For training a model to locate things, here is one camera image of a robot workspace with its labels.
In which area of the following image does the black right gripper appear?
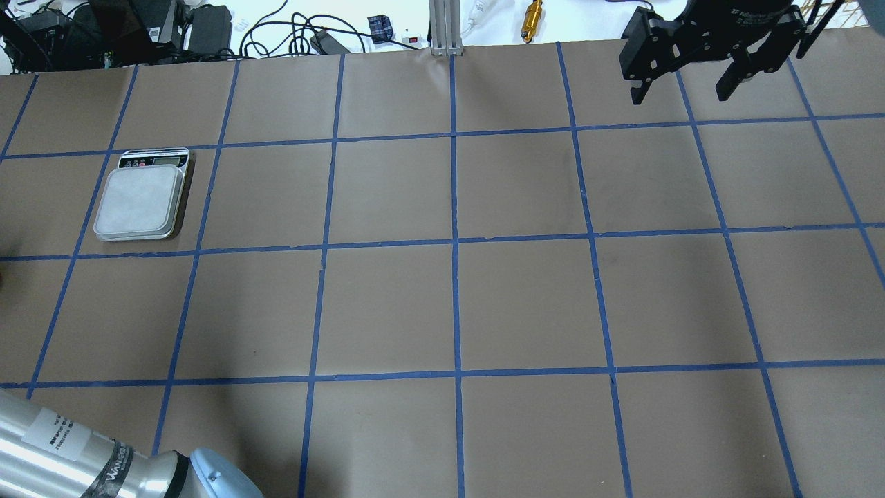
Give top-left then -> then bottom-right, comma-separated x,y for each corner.
619,1 -> 807,105

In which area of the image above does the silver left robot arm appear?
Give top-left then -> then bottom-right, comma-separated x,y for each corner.
1,391 -> 261,497

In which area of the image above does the gold metal cylinder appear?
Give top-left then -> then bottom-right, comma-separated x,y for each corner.
519,0 -> 543,44

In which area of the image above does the small blue black box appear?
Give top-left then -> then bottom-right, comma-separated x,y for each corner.
367,14 -> 394,45

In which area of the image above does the black power adapter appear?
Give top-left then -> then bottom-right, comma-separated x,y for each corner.
310,30 -> 351,55

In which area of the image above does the silver digital kitchen scale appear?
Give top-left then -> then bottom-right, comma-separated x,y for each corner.
93,147 -> 191,242

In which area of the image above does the black electronics pile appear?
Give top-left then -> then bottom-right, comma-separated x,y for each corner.
2,1 -> 235,73

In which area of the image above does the white cable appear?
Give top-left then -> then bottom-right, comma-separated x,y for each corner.
462,0 -> 500,39

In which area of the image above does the aluminium profile post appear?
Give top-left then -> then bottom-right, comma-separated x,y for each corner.
429,0 -> 463,57

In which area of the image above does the white switch with red button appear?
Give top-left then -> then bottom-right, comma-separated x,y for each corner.
400,30 -> 425,48

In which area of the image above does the black cable bundle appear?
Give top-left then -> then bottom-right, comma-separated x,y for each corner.
239,0 -> 378,59

